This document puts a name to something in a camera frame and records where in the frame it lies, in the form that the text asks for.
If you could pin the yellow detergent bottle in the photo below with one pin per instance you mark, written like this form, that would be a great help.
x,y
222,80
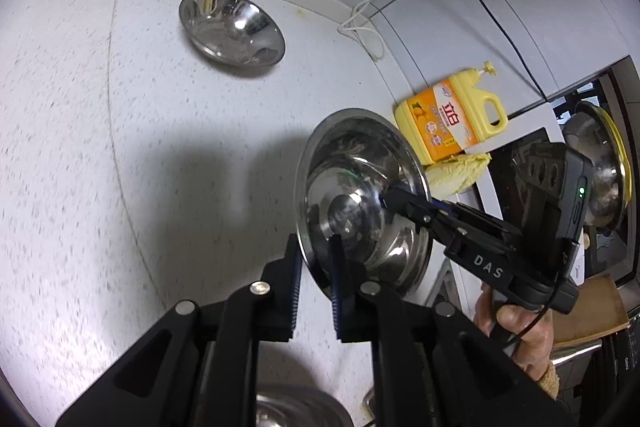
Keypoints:
x,y
450,117

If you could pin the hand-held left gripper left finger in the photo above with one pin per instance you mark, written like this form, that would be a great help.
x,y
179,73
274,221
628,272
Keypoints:
x,y
296,297

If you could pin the wooden board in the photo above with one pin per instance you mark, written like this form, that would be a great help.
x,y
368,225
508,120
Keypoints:
x,y
595,312

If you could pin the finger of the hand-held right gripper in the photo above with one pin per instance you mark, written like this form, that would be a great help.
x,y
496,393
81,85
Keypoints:
x,y
465,213
410,209

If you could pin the large steel bowl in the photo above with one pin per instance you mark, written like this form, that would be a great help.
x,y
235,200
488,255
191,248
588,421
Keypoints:
x,y
300,409

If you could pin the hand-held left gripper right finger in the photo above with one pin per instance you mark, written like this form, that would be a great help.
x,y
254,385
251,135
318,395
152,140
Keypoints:
x,y
336,297

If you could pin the napa cabbage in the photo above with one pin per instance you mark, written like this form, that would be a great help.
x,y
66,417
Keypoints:
x,y
457,174

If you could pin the person's right forearm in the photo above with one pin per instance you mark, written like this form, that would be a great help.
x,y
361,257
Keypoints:
x,y
545,377

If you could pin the person's right hand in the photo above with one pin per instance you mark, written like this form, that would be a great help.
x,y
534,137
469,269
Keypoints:
x,y
530,332

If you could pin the steel pot with yellow rim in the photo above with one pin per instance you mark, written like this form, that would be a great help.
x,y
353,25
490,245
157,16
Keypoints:
x,y
600,167

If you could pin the small steel bowl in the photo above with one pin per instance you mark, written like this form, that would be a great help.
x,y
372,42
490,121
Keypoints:
x,y
350,157
230,27

